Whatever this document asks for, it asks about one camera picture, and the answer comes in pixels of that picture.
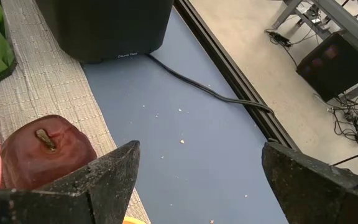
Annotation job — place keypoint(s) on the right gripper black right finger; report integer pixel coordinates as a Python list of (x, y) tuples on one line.
[(322, 196)]

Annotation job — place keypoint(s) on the dark red apple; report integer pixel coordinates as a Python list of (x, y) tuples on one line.
[(42, 158)]

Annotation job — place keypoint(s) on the black aluminium table frame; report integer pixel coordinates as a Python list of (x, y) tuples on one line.
[(230, 68)]

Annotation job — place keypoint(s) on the black two-slot toaster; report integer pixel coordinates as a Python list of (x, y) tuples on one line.
[(110, 28)]

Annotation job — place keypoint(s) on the black computer case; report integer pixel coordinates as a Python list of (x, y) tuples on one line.
[(334, 65)]

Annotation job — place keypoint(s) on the beige woven placemat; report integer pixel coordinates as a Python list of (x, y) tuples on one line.
[(48, 87)]

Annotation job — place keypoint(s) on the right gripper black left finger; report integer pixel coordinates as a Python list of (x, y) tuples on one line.
[(73, 202)]

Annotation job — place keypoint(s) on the grey metal desk frame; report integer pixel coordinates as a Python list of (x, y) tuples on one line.
[(346, 18)]

